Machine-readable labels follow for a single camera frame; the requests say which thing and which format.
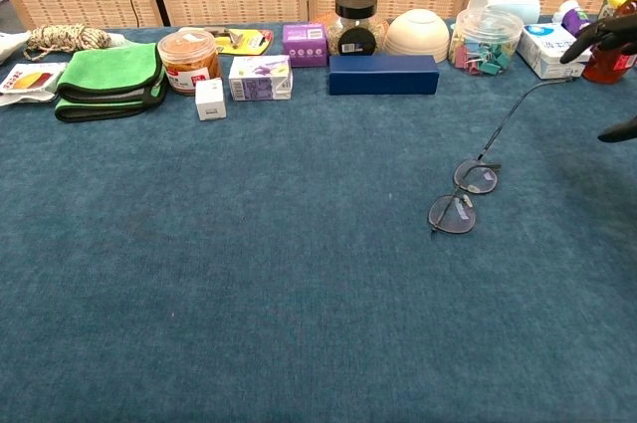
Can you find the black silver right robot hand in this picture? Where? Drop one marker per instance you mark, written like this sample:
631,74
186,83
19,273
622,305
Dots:
597,32

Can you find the thin-framed eyeglasses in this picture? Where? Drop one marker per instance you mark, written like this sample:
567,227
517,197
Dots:
478,179

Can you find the navy blue glasses case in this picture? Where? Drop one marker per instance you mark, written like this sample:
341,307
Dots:
383,75

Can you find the white purple toothpaste tube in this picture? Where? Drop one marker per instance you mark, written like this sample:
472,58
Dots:
572,20

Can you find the honey bottle yellow cap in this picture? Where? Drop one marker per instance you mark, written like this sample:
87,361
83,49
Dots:
609,69

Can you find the white blue carton box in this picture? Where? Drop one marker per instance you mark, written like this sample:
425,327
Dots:
545,47

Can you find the white light-blue cup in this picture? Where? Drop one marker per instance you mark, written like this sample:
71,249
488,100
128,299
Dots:
512,2

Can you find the clear jar of binder clips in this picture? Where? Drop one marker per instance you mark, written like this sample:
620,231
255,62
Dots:
485,45

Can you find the beige upturned bowl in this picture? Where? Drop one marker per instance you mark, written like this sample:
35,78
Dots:
418,35

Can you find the glass jar black lid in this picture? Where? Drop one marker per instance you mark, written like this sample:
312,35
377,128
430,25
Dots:
356,7

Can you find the purple cardboard box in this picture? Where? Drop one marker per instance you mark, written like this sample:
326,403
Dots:
303,45

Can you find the white purple printed box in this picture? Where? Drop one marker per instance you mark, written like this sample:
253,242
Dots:
259,79

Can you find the razor in yellow package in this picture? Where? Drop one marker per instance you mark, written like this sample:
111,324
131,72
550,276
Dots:
249,42

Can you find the small white box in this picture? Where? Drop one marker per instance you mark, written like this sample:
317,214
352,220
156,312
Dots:
210,102

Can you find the blue table cloth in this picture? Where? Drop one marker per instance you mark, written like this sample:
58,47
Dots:
249,244

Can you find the clear jar of rubber bands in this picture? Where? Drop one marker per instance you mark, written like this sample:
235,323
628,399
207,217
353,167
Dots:
189,64

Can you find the folded green towel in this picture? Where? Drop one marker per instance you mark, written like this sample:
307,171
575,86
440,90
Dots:
109,67

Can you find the white snack packet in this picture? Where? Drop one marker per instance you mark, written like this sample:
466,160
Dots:
30,82

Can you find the white salt bag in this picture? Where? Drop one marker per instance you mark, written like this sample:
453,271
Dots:
10,45

